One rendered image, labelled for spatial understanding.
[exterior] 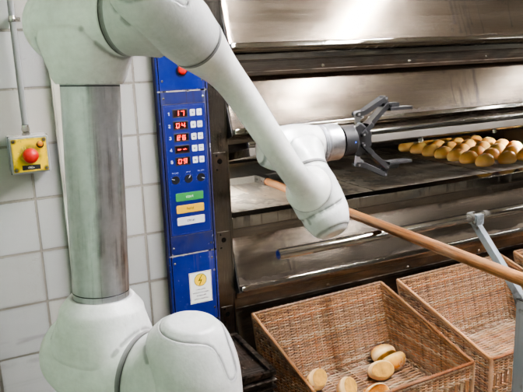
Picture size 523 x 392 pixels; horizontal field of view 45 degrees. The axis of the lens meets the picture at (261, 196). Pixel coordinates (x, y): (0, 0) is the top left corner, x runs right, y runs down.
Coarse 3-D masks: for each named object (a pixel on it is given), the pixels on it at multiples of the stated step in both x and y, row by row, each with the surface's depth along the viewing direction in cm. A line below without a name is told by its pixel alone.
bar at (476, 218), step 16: (496, 208) 205; (512, 208) 207; (416, 224) 191; (432, 224) 193; (448, 224) 196; (480, 224) 201; (336, 240) 178; (352, 240) 180; (368, 240) 183; (480, 240) 200; (288, 256) 171; (496, 256) 195; (512, 288) 191; (512, 384) 194
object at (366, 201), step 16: (480, 176) 253; (496, 176) 253; (512, 176) 257; (368, 192) 232; (384, 192) 231; (400, 192) 233; (416, 192) 236; (432, 192) 240; (448, 192) 243; (272, 208) 213; (288, 208) 213; (352, 208) 224; (240, 224) 205; (256, 224) 208
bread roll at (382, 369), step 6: (384, 360) 216; (372, 366) 213; (378, 366) 213; (384, 366) 214; (390, 366) 214; (372, 372) 212; (378, 372) 212; (384, 372) 213; (390, 372) 214; (372, 378) 213; (378, 378) 212; (384, 378) 213
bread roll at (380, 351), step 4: (384, 344) 227; (376, 348) 225; (380, 348) 224; (384, 348) 224; (388, 348) 225; (392, 348) 226; (372, 352) 225; (376, 352) 223; (380, 352) 223; (384, 352) 223; (388, 352) 224; (392, 352) 226; (372, 356) 224; (376, 356) 223; (380, 356) 223; (384, 356) 224; (376, 360) 223
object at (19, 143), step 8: (8, 136) 166; (16, 136) 165; (24, 136) 165; (32, 136) 165; (40, 136) 166; (8, 144) 163; (16, 144) 164; (24, 144) 164; (32, 144) 165; (8, 152) 168; (16, 152) 164; (40, 152) 167; (48, 152) 168; (16, 160) 164; (24, 160) 165; (40, 160) 167; (48, 160) 168; (16, 168) 165; (24, 168) 165; (32, 168) 166; (40, 168) 167; (48, 168) 168
